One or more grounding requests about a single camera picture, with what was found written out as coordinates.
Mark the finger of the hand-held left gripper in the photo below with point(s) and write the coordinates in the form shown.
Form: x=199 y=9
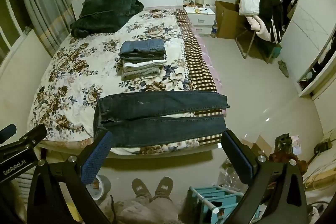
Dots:
x=8 y=132
x=29 y=138

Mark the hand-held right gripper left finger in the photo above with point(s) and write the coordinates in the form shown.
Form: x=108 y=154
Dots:
x=95 y=157

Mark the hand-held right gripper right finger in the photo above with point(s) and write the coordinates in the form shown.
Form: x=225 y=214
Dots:
x=242 y=158

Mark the dark blue jeans pants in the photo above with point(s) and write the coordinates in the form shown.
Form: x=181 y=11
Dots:
x=157 y=130

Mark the folded dark pants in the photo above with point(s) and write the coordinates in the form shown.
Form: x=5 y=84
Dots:
x=139 y=58

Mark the clear plastic wrap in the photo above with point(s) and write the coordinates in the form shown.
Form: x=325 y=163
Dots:
x=228 y=174

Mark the grey bowl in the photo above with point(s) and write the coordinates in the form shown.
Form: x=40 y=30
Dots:
x=101 y=188

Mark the black device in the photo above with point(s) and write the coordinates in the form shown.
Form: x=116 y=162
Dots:
x=283 y=142

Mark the person's left shoe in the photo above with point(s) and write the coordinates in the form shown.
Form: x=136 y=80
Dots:
x=140 y=188

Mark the person's shoe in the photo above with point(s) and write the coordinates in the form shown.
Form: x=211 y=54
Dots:
x=140 y=188
x=163 y=187

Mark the teal storage rack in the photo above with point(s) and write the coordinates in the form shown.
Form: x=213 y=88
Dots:
x=210 y=203

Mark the person's right shoe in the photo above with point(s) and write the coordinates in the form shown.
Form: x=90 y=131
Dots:
x=163 y=187

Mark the person's legs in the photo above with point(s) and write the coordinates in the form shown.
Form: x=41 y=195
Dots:
x=149 y=210

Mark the floral bed blanket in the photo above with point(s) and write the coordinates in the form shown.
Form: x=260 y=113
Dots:
x=78 y=69

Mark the folded grey garment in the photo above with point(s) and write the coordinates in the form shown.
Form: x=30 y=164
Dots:
x=140 y=73

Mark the grey slippers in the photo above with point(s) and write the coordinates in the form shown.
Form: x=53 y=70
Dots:
x=284 y=69

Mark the folded white garment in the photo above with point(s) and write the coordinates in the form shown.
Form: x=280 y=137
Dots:
x=144 y=64

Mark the pink bed sheet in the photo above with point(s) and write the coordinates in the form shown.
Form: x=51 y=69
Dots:
x=208 y=57

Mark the brown checkered blanket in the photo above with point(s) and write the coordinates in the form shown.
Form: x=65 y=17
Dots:
x=195 y=56

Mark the folded blue jeans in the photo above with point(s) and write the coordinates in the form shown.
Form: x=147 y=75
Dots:
x=143 y=46

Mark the plastic bottle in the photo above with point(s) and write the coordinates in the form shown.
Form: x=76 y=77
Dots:
x=214 y=31

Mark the pink garment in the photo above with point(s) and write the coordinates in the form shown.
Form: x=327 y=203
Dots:
x=261 y=28

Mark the striped curtain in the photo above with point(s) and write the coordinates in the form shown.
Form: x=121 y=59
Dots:
x=44 y=0

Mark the brown cardboard box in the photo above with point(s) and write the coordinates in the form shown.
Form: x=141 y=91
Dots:
x=228 y=20

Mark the dark green plush blanket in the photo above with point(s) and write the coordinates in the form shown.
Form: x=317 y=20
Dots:
x=105 y=13

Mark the white nightstand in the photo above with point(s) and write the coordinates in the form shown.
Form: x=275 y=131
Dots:
x=202 y=19

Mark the black jacket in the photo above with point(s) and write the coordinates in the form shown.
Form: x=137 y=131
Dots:
x=270 y=8

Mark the white jacket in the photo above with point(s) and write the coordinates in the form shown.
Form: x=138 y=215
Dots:
x=248 y=2

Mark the metal frame chair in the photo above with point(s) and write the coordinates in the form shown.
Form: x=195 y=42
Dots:
x=248 y=48

